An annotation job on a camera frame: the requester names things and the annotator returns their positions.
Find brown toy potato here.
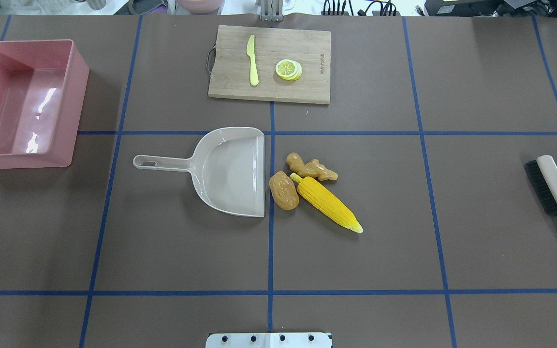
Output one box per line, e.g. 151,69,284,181
269,171,300,211

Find yellow toy corn cob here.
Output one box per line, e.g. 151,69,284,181
289,173,364,233

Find tan toy ginger root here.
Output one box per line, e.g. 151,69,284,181
286,152,338,181

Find beige plastic dustpan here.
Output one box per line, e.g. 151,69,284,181
132,127,265,218

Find beige hand brush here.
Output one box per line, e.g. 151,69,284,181
524,156,557,217

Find pink plastic bin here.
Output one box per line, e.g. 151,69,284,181
0,39,90,169

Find yellow plastic knife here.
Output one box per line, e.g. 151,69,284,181
246,34,259,86

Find yellow lemon slices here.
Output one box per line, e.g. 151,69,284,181
275,59,303,81

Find bamboo cutting board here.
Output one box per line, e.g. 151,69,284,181
208,25,331,105

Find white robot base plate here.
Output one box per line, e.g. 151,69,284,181
205,332,333,348

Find black cable bundle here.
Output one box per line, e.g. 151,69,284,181
322,0,398,17

